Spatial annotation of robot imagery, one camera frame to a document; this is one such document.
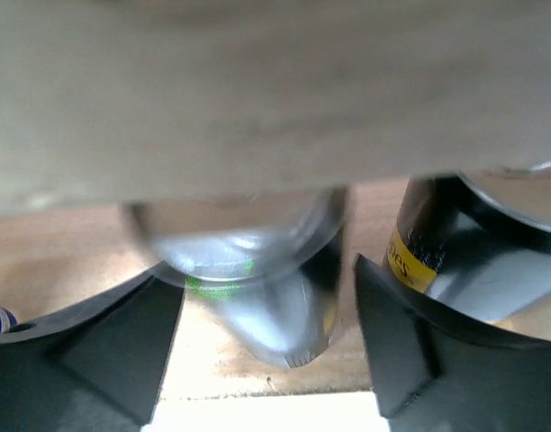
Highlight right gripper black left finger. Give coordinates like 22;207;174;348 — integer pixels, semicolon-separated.
0;273;185;431

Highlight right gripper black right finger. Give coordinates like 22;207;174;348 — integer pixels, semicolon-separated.
354;256;551;431

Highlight black yellow beverage can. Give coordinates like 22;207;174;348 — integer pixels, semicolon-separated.
383;161;551;341

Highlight dark green beverage can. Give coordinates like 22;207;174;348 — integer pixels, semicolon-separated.
121;186;351;369

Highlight wooden two-tier shelf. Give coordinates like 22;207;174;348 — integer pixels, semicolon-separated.
0;0;551;401

